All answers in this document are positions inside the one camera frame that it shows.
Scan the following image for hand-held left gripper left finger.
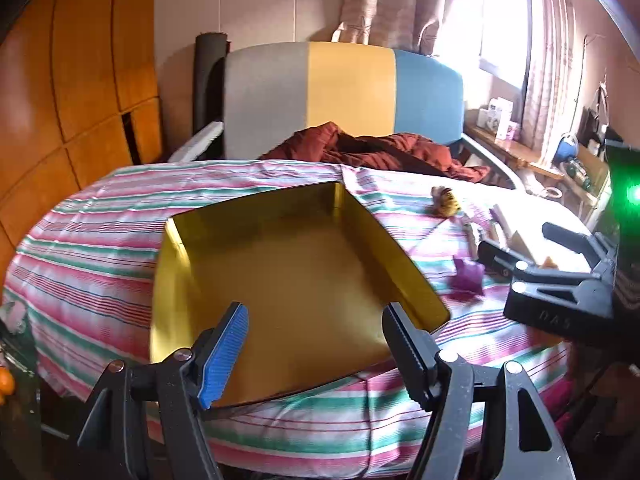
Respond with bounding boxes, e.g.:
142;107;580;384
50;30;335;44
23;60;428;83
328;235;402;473
75;301;250;480

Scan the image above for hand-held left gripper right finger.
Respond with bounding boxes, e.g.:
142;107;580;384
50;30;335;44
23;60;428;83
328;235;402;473
381;302;576;480

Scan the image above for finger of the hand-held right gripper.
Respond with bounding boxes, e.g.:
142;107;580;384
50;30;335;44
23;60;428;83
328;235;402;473
542;222;621;281
477;240;608;291

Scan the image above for white box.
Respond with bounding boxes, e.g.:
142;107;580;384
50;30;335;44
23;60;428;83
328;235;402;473
509;230;546;263

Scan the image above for pale snack packet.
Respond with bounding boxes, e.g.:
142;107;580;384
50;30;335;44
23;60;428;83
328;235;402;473
492;205;513;241

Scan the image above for small tiger toy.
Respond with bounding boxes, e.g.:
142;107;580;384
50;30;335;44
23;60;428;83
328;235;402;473
431;186;462;217

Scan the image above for gold tin box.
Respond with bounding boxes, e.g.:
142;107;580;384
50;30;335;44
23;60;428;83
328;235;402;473
150;181;451;408

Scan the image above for purple snack packet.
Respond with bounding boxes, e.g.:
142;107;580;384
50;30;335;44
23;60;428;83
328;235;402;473
452;255;486;293

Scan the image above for blue round container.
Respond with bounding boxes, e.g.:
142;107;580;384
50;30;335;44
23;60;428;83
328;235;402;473
552;132;581;166

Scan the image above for wooden side shelf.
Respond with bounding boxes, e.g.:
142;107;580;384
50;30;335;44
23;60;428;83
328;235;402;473
462;122;611;206

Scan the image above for white carton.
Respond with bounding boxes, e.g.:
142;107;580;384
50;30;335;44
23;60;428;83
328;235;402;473
492;98;515;140

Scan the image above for red-brown quilted jacket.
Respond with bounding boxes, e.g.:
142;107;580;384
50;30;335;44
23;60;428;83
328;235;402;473
260;122;493;183

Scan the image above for striped tablecloth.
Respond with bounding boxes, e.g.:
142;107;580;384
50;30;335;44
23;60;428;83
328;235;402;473
2;159;596;478

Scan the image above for pink patterned curtain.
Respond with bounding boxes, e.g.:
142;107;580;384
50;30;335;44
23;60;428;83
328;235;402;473
520;0;585;153
340;0;463;56

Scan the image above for orange fruit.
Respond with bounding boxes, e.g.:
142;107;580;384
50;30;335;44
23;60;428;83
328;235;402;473
0;367;16;406

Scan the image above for window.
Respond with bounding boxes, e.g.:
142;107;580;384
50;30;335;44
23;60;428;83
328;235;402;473
440;0;531;96

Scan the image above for grey yellow blue chair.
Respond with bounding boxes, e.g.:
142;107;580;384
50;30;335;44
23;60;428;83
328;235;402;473
167;41;526;191

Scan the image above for black rolled mat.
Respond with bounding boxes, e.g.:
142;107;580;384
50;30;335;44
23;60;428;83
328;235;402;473
192;32;228;138

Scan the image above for wooden wardrobe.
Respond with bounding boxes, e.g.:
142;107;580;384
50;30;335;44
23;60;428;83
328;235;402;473
0;0;163;261

